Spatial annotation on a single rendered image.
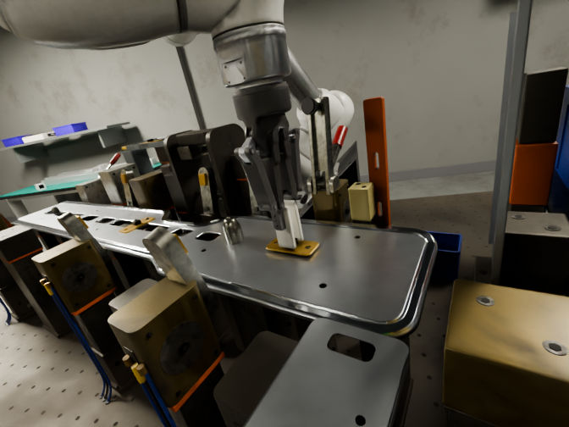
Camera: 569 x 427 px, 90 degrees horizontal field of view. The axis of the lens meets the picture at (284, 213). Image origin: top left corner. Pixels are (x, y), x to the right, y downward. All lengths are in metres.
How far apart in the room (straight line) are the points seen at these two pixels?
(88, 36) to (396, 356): 0.42
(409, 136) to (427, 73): 0.66
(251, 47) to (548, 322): 0.36
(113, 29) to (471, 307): 0.40
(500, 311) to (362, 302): 0.14
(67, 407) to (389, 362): 0.74
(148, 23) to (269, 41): 0.12
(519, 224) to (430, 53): 3.37
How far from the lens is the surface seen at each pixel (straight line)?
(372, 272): 0.40
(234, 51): 0.37
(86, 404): 0.86
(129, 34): 0.37
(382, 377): 0.29
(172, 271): 0.37
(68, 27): 0.37
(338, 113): 1.17
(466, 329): 0.25
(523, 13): 0.26
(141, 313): 0.36
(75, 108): 5.29
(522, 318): 0.27
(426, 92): 3.67
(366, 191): 0.49
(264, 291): 0.39
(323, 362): 0.30
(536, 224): 0.35
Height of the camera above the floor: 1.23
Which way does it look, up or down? 22 degrees down
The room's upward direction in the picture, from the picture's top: 12 degrees counter-clockwise
